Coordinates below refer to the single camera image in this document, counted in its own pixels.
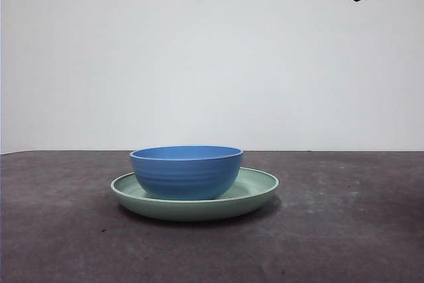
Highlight blue ribbed bowl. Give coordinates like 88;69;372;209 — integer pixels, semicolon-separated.
129;144;243;199

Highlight green round plate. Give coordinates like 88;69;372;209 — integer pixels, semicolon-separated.
110;166;280;223

